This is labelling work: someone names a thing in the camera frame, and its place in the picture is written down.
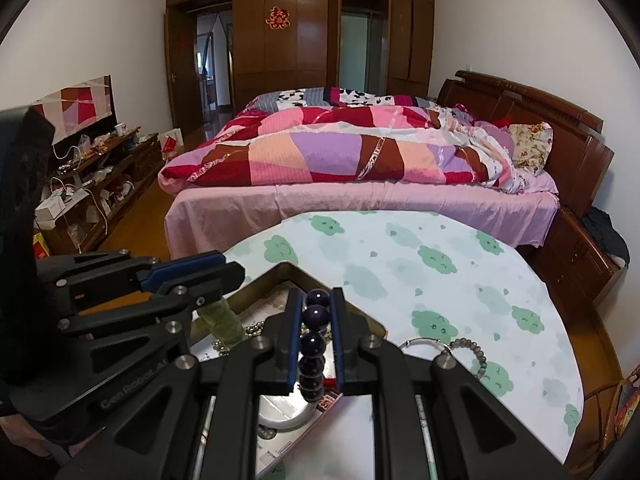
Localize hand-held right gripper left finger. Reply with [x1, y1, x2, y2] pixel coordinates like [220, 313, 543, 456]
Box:
[52, 287, 306, 480]

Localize red paper decoration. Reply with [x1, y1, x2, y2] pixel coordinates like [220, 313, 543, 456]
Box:
[266, 6, 292, 31]

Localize wooden television cabinet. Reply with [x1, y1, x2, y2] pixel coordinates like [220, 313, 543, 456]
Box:
[32, 132, 166, 256]

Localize brown wooden wardrobe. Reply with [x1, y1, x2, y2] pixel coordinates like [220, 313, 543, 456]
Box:
[165, 0, 436, 131]

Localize brown wooden headboard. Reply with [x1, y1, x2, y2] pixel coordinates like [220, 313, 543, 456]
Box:
[436, 70, 615, 221]

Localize grey bead bracelet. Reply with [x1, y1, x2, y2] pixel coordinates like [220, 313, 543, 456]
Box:
[448, 338, 488, 381]

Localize white cardboard box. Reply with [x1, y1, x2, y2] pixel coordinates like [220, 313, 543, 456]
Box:
[35, 195, 63, 221]

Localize bed with pink sheet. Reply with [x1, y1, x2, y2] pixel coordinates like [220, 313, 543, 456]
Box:
[165, 180, 560, 261]

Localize pearl necklace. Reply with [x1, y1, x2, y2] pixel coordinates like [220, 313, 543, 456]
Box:
[211, 323, 268, 352]

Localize dark purple bead bracelet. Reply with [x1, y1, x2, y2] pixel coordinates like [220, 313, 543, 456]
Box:
[298, 287, 332, 403]

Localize dark clothes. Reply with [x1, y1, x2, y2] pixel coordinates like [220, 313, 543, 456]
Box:
[582, 207, 630, 266]

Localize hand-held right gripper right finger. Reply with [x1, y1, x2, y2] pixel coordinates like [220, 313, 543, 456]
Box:
[330, 287, 573, 480]

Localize floral pillow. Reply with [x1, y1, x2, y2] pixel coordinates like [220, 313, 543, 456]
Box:
[507, 122, 553, 177]

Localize flat screen television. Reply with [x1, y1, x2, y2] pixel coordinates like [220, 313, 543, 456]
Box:
[30, 75, 113, 148]

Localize colourful patterned cushion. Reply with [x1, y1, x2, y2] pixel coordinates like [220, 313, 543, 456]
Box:
[612, 385, 640, 441]

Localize green translucent bangle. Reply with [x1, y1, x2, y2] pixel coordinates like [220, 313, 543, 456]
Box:
[195, 296, 243, 348]

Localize black white patterned blanket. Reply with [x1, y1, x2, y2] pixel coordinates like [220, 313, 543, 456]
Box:
[245, 87, 441, 111]

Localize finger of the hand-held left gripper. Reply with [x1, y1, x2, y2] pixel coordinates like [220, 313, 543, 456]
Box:
[36, 249, 227, 307]
[59, 261, 247, 342]

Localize pink pillow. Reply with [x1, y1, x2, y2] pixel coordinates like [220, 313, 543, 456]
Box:
[472, 120, 516, 161]

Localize metal tin box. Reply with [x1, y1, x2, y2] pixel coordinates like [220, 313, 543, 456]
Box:
[192, 261, 433, 480]

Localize printed paper sheet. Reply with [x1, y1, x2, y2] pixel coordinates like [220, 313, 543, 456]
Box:
[195, 285, 426, 480]

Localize white bangle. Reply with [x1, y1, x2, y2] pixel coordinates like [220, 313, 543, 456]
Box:
[257, 380, 321, 431]

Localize red white bag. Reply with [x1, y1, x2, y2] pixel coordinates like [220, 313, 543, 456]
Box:
[159, 129, 183, 161]

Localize rattan chair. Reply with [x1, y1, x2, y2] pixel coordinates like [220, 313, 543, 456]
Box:
[582, 365, 640, 461]

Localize brown wooden nightstand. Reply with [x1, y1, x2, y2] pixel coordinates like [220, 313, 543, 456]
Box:
[530, 207, 626, 306]

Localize silver bangle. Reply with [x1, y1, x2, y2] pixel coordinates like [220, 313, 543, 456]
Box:
[398, 337, 451, 356]

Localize round table with cloth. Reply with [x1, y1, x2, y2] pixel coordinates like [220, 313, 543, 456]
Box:
[220, 210, 585, 466]

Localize pink red patchwork quilt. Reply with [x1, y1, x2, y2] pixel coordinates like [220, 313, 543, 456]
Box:
[158, 102, 531, 193]

